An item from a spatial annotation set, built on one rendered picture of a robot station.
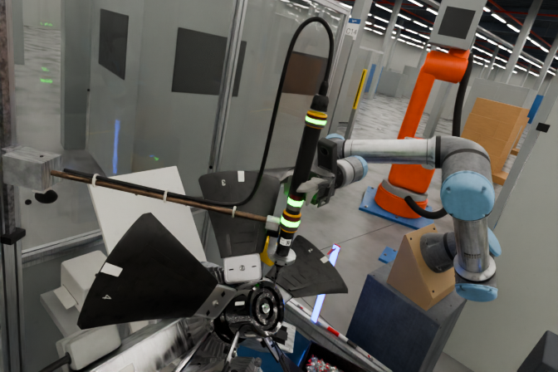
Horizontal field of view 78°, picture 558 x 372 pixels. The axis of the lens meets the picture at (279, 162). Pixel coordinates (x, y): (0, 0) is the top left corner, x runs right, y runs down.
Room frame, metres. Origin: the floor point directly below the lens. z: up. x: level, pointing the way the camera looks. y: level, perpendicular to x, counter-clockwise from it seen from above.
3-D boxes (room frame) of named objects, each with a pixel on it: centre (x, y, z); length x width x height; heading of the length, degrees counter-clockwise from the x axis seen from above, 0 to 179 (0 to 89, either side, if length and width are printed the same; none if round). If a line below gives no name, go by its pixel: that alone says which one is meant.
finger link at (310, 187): (0.72, -0.08, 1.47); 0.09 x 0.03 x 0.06; 156
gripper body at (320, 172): (0.82, -0.12, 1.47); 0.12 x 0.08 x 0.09; 146
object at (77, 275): (0.90, 0.53, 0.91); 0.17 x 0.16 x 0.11; 56
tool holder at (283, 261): (0.73, -0.05, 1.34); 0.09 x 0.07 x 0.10; 91
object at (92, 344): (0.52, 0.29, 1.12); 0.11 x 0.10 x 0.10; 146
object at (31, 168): (0.72, 0.57, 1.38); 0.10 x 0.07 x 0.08; 91
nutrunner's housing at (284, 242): (0.73, -0.06, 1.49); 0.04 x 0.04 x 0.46
